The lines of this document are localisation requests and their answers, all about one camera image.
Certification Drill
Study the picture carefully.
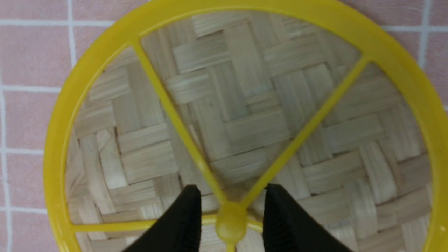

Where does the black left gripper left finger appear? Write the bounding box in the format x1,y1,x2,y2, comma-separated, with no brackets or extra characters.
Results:
124,185,202,252

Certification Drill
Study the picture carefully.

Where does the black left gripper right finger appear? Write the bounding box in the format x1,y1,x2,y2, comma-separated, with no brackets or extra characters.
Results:
263,184,350,252

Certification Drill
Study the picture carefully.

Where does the yellow bamboo steamer lid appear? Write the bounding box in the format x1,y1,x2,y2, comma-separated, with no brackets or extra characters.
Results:
44,0,447,252

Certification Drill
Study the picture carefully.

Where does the pink checkered tablecloth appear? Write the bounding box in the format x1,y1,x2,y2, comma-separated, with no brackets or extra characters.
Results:
0,0,448,252

